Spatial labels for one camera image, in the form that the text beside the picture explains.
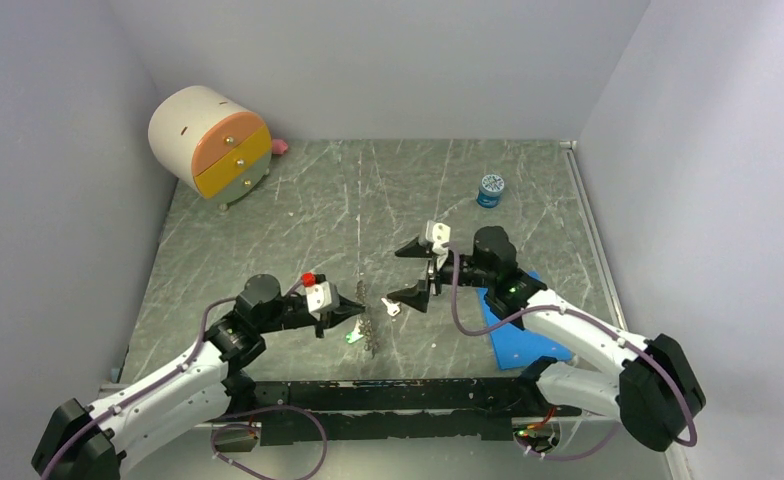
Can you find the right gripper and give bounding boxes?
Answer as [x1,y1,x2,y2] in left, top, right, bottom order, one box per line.
[387,236,494,313]

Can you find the green key tag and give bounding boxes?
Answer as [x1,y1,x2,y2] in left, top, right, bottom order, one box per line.
[346,331,362,344]

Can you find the black white key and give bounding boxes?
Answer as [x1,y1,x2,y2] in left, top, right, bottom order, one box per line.
[381,297,401,317]

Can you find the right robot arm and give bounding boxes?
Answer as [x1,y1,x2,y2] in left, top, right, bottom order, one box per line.
[388,221,706,452]

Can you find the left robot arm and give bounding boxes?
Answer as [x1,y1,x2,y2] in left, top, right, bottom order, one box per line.
[31,273,365,479]

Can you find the blue small jar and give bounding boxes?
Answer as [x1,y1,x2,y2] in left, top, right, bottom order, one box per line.
[476,173,505,208]

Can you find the pink small object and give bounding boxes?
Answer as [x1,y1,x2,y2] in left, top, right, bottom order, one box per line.
[271,139,289,156]

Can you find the round mini drawer cabinet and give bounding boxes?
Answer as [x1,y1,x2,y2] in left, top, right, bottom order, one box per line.
[147,86,274,209]

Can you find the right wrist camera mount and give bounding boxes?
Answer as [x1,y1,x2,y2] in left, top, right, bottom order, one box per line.
[418,220,451,256]

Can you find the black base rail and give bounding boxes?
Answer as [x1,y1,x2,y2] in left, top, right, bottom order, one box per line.
[216,377,580,446]

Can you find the side aluminium rail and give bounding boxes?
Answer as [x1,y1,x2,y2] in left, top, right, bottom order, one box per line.
[558,140,627,328]

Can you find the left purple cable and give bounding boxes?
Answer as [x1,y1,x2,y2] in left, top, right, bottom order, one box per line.
[39,278,330,480]

